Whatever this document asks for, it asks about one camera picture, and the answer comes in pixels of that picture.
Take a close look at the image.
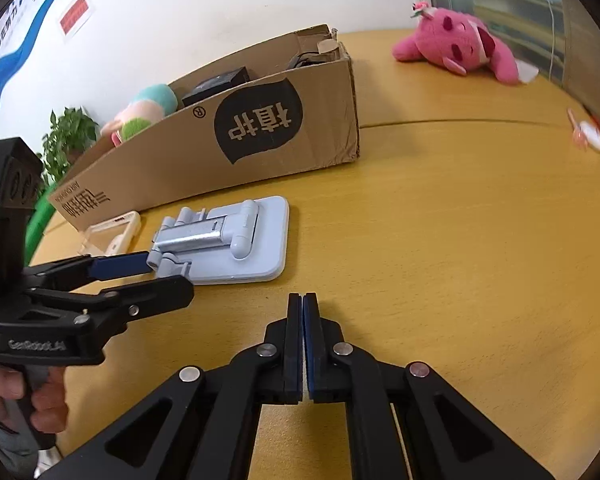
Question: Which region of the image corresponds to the green potted plant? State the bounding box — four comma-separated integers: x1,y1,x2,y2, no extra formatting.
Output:
38,107,99,188

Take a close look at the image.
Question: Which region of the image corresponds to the pink plush toy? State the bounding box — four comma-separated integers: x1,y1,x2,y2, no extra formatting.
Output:
392,2,539,86

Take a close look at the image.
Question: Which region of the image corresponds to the black product box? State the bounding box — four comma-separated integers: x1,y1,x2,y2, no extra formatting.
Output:
182,66,250,107

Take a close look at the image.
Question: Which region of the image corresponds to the person left hand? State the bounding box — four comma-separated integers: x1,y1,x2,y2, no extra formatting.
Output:
0,366,69,434

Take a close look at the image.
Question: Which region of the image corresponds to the green object at edge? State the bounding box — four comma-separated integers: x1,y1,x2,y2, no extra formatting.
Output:
24,190,56,266

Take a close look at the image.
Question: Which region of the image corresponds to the cream clear phone case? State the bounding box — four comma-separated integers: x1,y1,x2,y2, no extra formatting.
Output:
79,211,140,257

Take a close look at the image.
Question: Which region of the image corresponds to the black cable bundle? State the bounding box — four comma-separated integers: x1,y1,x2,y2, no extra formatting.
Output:
287,49,332,71

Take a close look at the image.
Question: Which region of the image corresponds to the pink green teal plush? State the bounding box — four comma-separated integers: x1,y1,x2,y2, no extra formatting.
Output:
100,84,178,146

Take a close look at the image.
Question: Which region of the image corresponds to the brown cardboard box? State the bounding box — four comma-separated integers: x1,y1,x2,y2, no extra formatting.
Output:
50,25,360,230

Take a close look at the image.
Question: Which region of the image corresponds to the white folding phone stand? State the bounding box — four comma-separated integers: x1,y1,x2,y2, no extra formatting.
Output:
147,196,290,285

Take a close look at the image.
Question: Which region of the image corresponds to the red white small packet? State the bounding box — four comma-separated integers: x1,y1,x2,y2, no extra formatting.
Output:
567,108,600,153

